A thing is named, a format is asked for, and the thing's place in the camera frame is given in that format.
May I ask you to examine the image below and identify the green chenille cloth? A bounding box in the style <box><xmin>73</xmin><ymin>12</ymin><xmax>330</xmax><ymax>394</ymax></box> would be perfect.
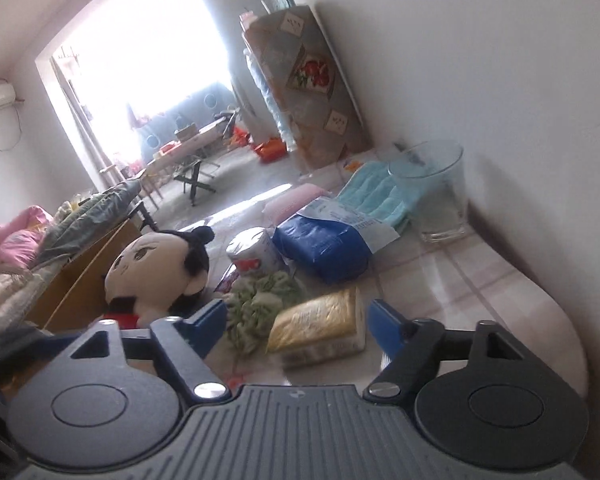
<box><xmin>222</xmin><ymin>270</ymin><xmax>307</xmax><ymax>357</ymax></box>

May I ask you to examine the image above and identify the beige bedding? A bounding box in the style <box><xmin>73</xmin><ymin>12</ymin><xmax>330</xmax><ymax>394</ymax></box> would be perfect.
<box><xmin>0</xmin><ymin>259</ymin><xmax>57</xmax><ymax>333</ymax></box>

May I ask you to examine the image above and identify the folding table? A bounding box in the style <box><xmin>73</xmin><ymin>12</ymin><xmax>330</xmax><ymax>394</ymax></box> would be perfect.
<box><xmin>144</xmin><ymin>114</ymin><xmax>237</xmax><ymax>207</ymax></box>

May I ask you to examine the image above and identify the red plastic bag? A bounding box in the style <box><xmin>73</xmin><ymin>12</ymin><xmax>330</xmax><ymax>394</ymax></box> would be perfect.
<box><xmin>252</xmin><ymin>138</ymin><xmax>287</xmax><ymax>164</ymax></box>

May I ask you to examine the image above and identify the teal folded towel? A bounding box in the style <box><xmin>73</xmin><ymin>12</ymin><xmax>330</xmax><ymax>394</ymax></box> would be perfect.
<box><xmin>337</xmin><ymin>164</ymin><xmax>417</xmax><ymax>236</ymax></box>

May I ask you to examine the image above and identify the plush doll head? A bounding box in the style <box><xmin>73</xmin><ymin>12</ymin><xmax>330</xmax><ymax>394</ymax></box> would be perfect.
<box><xmin>100</xmin><ymin>226</ymin><xmax>216</xmax><ymax>332</ymax></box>

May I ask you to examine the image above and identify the pink sponge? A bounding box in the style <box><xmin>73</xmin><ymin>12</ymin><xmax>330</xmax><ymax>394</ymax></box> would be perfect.
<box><xmin>262</xmin><ymin>183</ymin><xmax>332</xmax><ymax>226</ymax></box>

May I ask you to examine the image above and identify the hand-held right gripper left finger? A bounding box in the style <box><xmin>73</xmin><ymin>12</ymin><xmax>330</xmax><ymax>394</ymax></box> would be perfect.
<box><xmin>55</xmin><ymin>299</ymin><xmax>231</xmax><ymax>403</ymax></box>

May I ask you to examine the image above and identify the pink blanket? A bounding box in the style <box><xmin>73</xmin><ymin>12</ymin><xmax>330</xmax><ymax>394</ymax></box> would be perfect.
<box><xmin>0</xmin><ymin>205</ymin><xmax>54</xmax><ymax>274</ymax></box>

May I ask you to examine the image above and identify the cardboard box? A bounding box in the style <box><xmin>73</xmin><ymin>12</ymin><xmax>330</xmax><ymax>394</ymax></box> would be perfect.
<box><xmin>24</xmin><ymin>200</ymin><xmax>154</xmax><ymax>335</ymax></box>

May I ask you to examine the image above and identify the air conditioner cable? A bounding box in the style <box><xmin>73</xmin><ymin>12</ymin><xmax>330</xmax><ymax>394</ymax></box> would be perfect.
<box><xmin>0</xmin><ymin>102</ymin><xmax>25</xmax><ymax>152</ymax></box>

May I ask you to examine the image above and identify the blue wet wipes packet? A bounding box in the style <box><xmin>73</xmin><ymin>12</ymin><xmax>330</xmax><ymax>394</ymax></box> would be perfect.
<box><xmin>272</xmin><ymin>197</ymin><xmax>399</xmax><ymax>286</ymax></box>

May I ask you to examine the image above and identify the grey pillow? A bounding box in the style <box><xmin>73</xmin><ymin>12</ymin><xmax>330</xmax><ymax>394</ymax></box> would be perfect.
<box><xmin>34</xmin><ymin>180</ymin><xmax>144</xmax><ymax>267</ymax></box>

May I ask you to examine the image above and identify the wooden stool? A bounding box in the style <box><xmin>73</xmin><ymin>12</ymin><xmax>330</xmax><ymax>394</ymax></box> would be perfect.
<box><xmin>99</xmin><ymin>161</ymin><xmax>147</xmax><ymax>197</ymax></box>

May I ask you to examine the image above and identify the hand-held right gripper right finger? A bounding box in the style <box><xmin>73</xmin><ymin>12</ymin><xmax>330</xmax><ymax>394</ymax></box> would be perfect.
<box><xmin>361</xmin><ymin>298</ymin><xmax>542</xmax><ymax>404</ymax></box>

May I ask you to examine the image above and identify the red white toothpaste tube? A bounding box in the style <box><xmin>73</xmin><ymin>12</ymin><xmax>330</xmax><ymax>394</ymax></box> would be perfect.
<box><xmin>226</xmin><ymin>227</ymin><xmax>287</xmax><ymax>282</ymax></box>

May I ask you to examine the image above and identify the blue-covered sofa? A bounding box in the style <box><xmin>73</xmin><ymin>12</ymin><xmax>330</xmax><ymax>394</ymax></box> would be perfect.
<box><xmin>134</xmin><ymin>85</ymin><xmax>237</xmax><ymax>161</ymax></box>

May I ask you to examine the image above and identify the blue plastic-wrapped bundle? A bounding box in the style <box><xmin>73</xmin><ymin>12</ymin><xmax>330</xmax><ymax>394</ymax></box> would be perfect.
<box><xmin>241</xmin><ymin>47</ymin><xmax>292</xmax><ymax>147</ymax></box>

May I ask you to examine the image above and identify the yellow sponge block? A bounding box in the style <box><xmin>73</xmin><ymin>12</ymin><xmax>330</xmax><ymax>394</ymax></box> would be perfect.
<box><xmin>266</xmin><ymin>287</ymin><xmax>369</xmax><ymax>367</ymax></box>

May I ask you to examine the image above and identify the clear glass cup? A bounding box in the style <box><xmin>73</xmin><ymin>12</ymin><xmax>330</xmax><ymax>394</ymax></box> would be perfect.
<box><xmin>387</xmin><ymin>140</ymin><xmax>469</xmax><ymax>244</ymax></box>

